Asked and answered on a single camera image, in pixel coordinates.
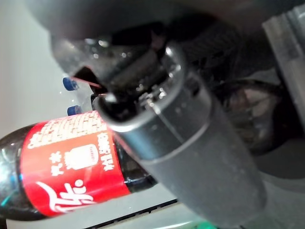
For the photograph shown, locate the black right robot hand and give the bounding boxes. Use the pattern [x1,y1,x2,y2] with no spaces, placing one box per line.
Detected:
[23,0,305,226]

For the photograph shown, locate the cola bottle red label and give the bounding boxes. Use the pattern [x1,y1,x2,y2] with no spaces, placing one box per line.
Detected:
[0,110,158,221]

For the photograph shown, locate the green bottle yellow cap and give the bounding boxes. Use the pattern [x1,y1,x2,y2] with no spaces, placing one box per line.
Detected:
[189,221,216,229]

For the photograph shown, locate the cola bottle blue label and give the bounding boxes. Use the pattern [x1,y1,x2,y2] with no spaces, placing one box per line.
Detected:
[67,104,82,117]

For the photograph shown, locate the blue bottle caps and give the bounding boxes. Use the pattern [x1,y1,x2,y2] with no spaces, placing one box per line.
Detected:
[62,77,80,92]

